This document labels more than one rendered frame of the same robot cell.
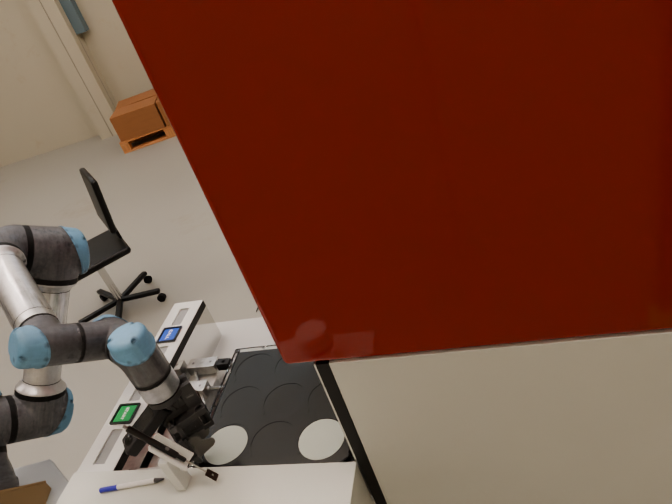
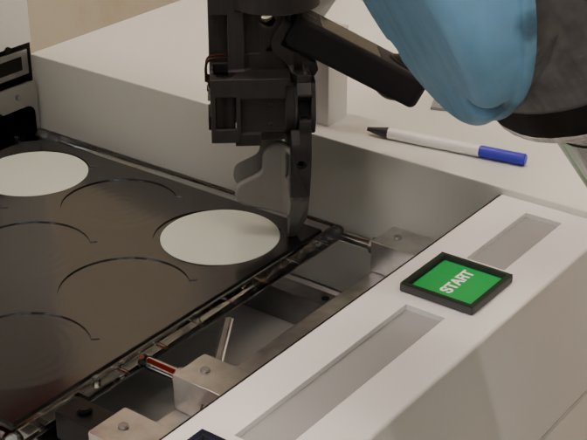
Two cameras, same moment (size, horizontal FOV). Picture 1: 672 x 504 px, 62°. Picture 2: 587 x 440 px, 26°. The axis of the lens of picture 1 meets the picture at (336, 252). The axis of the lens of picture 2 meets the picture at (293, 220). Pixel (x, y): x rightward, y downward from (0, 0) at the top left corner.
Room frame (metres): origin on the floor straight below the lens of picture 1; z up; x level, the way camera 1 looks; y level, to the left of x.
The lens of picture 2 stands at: (1.75, 0.69, 1.38)
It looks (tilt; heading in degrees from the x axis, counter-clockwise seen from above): 27 degrees down; 197
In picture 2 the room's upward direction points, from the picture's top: straight up
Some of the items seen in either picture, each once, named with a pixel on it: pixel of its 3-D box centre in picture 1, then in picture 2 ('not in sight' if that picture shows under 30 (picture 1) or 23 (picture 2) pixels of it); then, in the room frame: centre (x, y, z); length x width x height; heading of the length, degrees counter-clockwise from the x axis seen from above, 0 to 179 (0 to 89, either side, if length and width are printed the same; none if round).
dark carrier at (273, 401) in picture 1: (285, 401); (27, 252); (0.93, 0.22, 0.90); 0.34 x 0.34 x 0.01; 70
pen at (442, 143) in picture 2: (131, 484); (445, 144); (0.78, 0.53, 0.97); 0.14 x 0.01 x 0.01; 79
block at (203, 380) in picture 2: (193, 389); (234, 399); (1.08, 0.45, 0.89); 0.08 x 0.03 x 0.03; 70
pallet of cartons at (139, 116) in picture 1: (166, 110); not in sight; (6.73, 1.32, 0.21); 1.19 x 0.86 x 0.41; 84
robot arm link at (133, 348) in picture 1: (138, 354); not in sight; (0.85, 0.41, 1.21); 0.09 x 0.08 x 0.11; 36
